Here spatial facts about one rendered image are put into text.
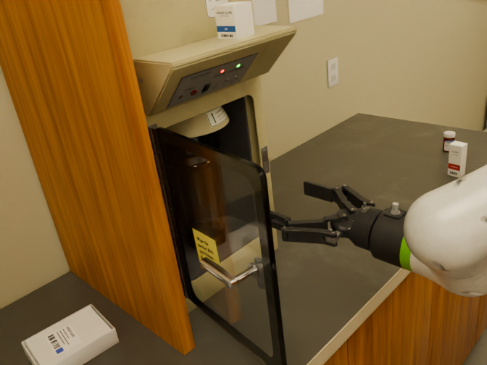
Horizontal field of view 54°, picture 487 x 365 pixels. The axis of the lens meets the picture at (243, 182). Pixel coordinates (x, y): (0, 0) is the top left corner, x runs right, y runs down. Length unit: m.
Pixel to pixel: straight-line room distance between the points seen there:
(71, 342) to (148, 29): 0.64
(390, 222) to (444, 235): 0.19
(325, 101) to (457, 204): 1.48
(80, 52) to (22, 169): 0.52
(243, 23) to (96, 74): 0.29
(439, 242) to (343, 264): 0.60
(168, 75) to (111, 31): 0.11
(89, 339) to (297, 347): 0.42
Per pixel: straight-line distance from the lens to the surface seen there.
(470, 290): 0.76
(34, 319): 1.26
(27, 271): 1.37
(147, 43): 0.88
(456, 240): 0.63
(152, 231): 0.85
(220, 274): 0.75
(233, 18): 0.91
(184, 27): 0.93
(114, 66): 0.75
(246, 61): 0.93
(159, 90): 0.82
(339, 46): 2.11
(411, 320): 1.47
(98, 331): 1.08
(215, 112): 1.03
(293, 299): 1.10
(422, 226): 0.63
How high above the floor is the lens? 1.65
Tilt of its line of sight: 26 degrees down
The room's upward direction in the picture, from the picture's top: 8 degrees counter-clockwise
